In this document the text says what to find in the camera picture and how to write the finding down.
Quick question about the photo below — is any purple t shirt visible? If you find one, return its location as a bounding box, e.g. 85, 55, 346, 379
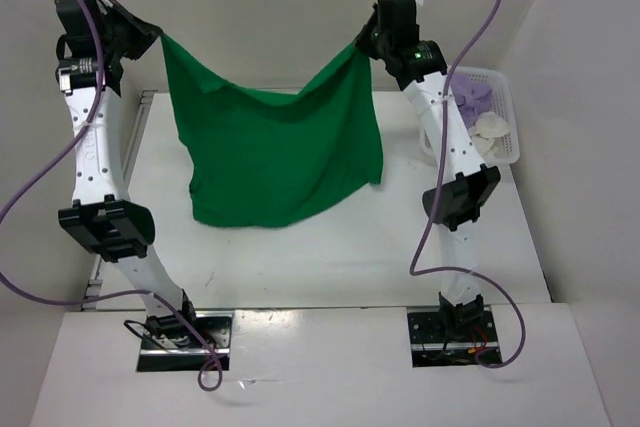
450, 73, 493, 129

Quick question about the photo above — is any green t shirt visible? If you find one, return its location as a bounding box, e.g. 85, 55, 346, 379
161, 35, 384, 228

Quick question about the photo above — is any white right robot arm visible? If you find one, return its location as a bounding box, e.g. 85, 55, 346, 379
356, 0, 501, 256

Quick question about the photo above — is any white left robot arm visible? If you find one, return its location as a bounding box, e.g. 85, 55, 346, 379
55, 0, 200, 348

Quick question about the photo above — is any white plastic basket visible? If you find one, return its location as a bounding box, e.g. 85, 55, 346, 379
451, 66, 520, 166

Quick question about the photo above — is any white t shirt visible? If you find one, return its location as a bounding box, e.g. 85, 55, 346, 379
469, 112, 511, 158

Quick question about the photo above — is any aluminium table edge rail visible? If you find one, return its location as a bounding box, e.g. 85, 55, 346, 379
83, 90, 158, 311

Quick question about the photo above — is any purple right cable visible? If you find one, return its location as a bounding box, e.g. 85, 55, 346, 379
408, 0, 526, 368

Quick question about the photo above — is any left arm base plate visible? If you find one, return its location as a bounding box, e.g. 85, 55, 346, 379
124, 311, 234, 373

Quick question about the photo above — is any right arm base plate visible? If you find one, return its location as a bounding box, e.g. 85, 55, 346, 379
406, 307, 502, 368

